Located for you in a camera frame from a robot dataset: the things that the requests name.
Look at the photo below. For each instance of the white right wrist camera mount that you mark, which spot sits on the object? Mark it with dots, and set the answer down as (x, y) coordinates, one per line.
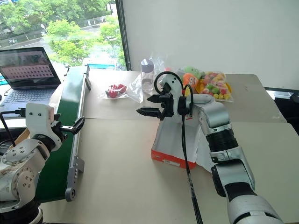
(174, 84)

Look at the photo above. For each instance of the blue white truck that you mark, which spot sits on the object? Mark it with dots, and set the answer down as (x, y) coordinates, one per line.
(100, 63)

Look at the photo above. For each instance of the orange plush toy with face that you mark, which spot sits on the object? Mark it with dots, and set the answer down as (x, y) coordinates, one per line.
(190, 80)

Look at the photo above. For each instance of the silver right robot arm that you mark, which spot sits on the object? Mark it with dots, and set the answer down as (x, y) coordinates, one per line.
(217, 116)

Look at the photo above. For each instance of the brown cardboard piece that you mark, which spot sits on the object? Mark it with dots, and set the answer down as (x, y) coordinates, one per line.
(21, 137)

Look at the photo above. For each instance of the empty clear plastic bag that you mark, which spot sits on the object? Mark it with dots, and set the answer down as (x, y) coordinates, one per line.
(135, 89)

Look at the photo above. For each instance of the green plush toy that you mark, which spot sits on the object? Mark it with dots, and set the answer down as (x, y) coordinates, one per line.
(192, 70)

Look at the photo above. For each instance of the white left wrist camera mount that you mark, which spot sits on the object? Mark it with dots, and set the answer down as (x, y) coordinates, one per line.
(37, 121)

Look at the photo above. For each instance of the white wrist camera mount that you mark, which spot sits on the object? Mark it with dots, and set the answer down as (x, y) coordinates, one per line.
(174, 84)
(37, 121)

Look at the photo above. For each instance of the red shoe box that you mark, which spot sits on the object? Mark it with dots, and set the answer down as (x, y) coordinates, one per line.
(172, 142)

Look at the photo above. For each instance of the bag of colourful toy fruits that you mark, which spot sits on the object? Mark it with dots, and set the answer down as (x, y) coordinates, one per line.
(216, 86)

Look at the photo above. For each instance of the red plush toy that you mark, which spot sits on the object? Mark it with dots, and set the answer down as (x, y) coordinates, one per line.
(167, 69)

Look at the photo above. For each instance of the cyan plastic tray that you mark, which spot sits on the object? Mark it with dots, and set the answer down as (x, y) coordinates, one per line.
(1, 80)

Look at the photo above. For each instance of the green conveyor belt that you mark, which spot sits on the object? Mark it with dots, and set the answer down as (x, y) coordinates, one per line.
(67, 100)

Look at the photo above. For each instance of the clear bottle with purple lid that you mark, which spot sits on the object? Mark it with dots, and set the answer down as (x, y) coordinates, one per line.
(147, 77)

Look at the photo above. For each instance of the clear plastic toy bag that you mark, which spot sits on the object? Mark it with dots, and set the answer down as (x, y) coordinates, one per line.
(158, 61)

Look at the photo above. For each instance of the black furniture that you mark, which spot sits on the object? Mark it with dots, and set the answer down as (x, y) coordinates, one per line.
(285, 107)

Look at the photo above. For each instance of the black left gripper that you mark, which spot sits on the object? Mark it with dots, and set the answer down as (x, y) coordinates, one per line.
(59, 134)

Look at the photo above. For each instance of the bag of red pieces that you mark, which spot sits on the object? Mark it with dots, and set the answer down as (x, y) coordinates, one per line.
(115, 90)

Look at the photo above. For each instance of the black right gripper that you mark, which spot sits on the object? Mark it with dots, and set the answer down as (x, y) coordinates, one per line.
(167, 108)

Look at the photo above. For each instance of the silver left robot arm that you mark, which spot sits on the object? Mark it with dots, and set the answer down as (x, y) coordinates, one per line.
(21, 172)

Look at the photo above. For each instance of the dark window frame post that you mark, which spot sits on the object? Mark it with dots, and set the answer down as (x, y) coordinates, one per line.
(122, 35)

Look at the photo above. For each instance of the open dark laptop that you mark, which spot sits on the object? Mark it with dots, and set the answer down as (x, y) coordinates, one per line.
(23, 67)

